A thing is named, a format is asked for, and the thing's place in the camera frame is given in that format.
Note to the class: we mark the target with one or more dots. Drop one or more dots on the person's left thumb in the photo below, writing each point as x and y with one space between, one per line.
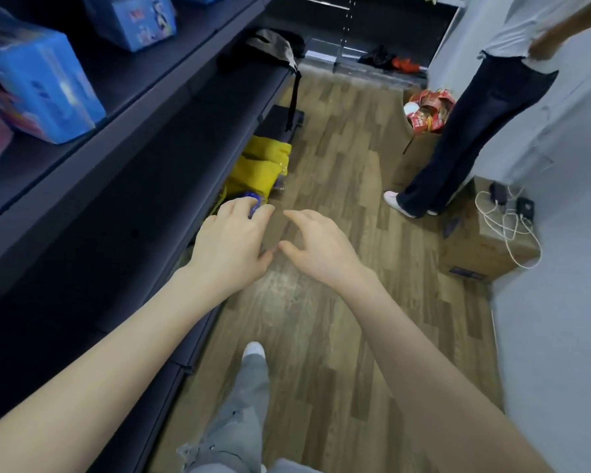
268 258

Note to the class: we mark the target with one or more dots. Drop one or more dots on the person's left hand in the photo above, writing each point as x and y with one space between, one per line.
226 251

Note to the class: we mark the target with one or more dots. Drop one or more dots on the person's grey trouser leg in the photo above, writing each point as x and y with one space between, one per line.
241 418

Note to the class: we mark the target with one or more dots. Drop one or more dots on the dark metal shelf rack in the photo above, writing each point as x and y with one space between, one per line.
374 24

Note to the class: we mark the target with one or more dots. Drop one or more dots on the person's white shoe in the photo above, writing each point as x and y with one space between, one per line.
396 200
253 348

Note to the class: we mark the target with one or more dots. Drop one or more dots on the black flat platform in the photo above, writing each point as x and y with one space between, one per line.
278 123

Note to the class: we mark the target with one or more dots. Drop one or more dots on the small blue plastic item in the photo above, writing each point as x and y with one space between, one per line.
252 197

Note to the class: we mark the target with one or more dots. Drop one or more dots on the blue cartoon print box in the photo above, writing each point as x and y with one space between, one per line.
133 19

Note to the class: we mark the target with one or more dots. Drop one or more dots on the red cloth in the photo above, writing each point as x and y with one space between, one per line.
406 65

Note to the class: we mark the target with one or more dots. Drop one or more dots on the pile of red snack packets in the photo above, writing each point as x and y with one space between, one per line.
431 110

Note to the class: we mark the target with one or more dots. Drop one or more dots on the yellow plastic bag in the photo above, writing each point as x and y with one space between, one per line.
258 167

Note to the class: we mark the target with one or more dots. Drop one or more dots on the person's right hand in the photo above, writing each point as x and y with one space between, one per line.
325 256

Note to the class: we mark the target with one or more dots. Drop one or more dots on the black charger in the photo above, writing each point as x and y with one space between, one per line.
498 193

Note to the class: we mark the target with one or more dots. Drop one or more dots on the person's right thumb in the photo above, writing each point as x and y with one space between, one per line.
289 250

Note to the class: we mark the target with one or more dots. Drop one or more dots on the dark shelf unit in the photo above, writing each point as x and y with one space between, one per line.
128 167

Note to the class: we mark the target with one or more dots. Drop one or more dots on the person's left forearm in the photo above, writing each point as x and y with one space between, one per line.
103 369

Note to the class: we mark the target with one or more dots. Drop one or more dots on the open cardboard box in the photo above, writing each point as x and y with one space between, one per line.
418 152

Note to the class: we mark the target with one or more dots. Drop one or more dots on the black cloth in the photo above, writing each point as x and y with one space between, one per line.
377 58

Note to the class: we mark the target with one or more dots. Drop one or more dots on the closed cardboard box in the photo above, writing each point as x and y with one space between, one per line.
477 251

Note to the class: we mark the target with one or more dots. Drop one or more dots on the person's right forearm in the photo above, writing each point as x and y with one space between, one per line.
423 369

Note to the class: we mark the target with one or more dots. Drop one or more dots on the large blue soft package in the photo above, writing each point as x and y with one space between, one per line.
44 83

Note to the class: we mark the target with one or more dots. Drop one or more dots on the black power bank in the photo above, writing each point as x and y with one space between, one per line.
525 207

